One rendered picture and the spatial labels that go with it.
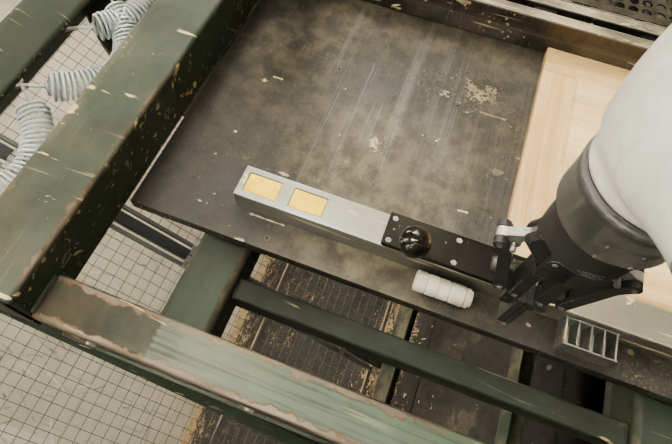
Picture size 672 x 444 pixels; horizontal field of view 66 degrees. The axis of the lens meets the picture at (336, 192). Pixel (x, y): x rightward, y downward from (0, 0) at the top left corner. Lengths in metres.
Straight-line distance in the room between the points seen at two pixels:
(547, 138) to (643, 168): 0.60
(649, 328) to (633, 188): 0.50
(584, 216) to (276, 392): 0.41
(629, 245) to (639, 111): 0.10
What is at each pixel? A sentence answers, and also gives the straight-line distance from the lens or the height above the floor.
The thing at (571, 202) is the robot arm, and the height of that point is 1.60.
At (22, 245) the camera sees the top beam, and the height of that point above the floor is 1.89.
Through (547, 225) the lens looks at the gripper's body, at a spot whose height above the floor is 1.57.
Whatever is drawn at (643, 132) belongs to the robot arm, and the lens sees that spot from 0.30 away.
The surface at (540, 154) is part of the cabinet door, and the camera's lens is 0.88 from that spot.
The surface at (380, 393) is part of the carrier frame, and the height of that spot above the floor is 0.79.
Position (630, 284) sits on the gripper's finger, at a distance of 0.50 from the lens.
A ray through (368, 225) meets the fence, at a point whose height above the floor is 1.54.
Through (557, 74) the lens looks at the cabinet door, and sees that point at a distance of 1.00.
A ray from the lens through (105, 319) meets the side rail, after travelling 0.71.
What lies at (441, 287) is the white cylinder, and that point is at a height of 1.43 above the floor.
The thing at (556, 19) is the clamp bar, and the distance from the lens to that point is 1.01.
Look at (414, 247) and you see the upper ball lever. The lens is 0.59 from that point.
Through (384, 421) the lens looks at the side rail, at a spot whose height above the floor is 1.46.
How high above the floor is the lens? 1.85
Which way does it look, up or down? 21 degrees down
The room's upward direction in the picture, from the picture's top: 55 degrees counter-clockwise
